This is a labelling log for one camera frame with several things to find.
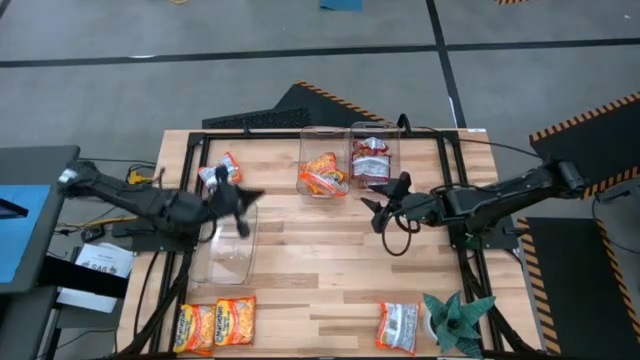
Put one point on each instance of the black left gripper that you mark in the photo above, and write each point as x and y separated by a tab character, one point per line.
215	207

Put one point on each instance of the green potted artificial plant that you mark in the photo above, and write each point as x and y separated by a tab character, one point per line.
457	320

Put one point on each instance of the blue floor mat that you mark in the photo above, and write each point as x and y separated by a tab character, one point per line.
340	5

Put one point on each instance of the grey desk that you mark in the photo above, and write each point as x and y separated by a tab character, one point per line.
30	165

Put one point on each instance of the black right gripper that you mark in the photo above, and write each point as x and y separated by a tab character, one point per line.
420	207

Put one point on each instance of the orange chicken ramen pack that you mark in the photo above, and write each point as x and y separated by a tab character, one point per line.
397	327
195	330
327	186
207	176
320	164
235	322

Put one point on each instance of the white printed paper sheets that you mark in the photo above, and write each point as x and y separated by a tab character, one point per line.
105	260

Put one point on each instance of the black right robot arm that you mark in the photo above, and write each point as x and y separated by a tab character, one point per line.
500	197

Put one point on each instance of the black hazard-striped floor mat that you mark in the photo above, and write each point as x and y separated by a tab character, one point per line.
570	280
300	107
600	140

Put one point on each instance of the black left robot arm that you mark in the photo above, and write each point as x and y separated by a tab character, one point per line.
130	197

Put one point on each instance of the blue desk pad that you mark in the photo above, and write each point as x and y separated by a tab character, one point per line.
25	235

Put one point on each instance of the wide clear plastic bin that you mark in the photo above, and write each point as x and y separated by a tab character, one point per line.
225	260

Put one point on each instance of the black power adapter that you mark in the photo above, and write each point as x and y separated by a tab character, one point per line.
92	233

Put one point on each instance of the red ramen noodle pack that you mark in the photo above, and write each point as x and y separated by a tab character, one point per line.
371	169
372	146

